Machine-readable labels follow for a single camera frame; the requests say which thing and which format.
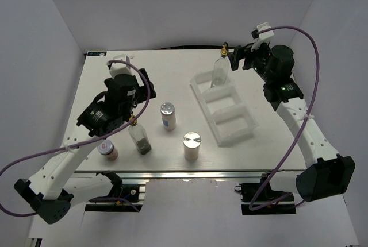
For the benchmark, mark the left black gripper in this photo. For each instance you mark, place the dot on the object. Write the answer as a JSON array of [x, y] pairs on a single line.
[[142, 91]]

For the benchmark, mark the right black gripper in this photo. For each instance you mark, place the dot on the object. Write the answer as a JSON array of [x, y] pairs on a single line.
[[240, 53]]

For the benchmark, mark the clear glass cruet bottle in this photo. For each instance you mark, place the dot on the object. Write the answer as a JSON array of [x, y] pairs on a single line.
[[221, 68]]

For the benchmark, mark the glass cruet dark powder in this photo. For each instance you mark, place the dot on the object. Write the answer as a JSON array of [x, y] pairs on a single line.
[[139, 137]]

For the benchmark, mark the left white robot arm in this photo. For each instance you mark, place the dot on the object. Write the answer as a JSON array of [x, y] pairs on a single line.
[[47, 191]]

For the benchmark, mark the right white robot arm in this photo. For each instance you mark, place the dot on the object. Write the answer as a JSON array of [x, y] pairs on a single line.
[[327, 172]]

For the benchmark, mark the silver shaker blue label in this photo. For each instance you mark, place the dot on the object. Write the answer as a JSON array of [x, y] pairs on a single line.
[[167, 111]]

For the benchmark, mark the small jar labelled lid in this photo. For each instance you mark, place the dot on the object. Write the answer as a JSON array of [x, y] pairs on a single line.
[[107, 150]]

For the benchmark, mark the white plastic organizer tray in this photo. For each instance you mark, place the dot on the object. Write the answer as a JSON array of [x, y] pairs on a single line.
[[227, 115]]

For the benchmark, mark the silver lid white canister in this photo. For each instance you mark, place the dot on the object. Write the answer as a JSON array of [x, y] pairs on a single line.
[[191, 145]]

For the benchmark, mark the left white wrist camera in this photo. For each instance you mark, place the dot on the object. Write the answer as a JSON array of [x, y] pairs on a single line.
[[119, 68]]

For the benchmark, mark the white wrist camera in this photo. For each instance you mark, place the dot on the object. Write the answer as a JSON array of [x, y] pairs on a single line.
[[262, 34], [119, 68]]

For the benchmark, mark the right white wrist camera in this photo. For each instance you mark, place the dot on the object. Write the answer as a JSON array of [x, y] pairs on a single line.
[[262, 34]]

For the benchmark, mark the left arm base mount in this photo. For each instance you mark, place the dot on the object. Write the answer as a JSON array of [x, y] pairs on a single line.
[[122, 198]]

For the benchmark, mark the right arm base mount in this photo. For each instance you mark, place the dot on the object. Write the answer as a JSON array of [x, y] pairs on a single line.
[[248, 190]]

